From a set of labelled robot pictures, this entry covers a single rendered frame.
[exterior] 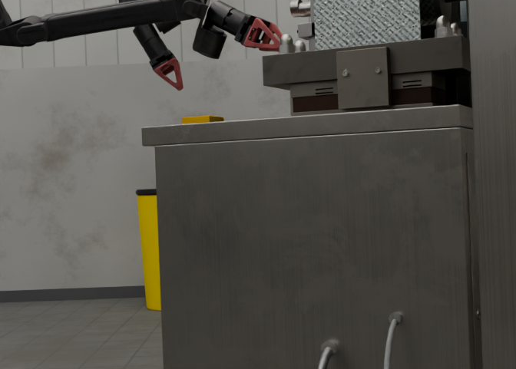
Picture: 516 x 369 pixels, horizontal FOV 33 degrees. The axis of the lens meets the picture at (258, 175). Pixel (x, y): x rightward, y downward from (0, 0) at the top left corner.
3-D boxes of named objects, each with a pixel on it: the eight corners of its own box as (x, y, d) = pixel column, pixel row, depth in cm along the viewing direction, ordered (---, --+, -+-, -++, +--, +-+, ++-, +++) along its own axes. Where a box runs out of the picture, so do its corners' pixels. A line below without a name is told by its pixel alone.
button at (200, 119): (196, 129, 196) (196, 118, 196) (224, 127, 193) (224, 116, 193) (181, 128, 190) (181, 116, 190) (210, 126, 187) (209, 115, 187)
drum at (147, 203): (218, 299, 565) (213, 186, 566) (211, 311, 519) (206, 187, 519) (147, 301, 567) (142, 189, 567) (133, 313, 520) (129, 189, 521)
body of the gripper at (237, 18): (239, 43, 193) (213, 29, 196) (259, 48, 202) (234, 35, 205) (252, 16, 191) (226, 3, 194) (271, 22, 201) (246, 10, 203)
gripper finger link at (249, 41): (269, 59, 190) (235, 41, 193) (282, 62, 196) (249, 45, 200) (282, 31, 188) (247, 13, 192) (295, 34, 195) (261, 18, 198)
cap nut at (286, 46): (282, 57, 178) (281, 35, 178) (299, 56, 177) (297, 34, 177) (275, 55, 175) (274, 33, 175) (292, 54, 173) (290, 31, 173)
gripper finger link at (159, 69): (191, 83, 241) (173, 54, 241) (188, 80, 234) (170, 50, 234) (170, 95, 241) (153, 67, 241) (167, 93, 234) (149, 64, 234)
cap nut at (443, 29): (436, 41, 165) (435, 18, 165) (455, 39, 163) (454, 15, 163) (431, 39, 161) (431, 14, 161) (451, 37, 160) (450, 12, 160)
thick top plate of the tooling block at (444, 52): (293, 91, 189) (292, 64, 189) (479, 75, 172) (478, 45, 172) (262, 85, 174) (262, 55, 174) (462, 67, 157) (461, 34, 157)
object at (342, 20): (317, 68, 191) (313, -15, 191) (421, 58, 181) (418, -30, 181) (316, 68, 190) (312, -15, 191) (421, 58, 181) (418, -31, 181)
